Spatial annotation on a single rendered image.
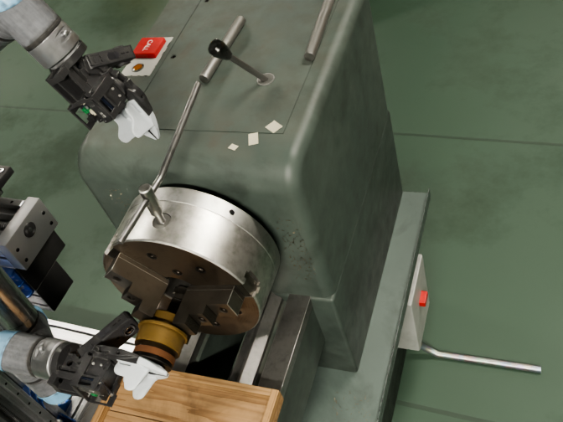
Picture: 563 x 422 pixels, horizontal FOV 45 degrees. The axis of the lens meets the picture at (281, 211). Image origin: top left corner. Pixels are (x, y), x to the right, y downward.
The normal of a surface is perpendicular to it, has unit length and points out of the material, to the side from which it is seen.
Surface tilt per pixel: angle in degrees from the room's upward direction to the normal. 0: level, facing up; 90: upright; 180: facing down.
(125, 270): 47
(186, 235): 21
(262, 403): 0
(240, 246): 57
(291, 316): 0
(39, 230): 90
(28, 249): 90
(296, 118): 0
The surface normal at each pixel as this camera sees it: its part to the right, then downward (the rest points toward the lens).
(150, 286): 0.52, -0.38
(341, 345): -0.29, 0.76
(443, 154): -0.24, -0.64
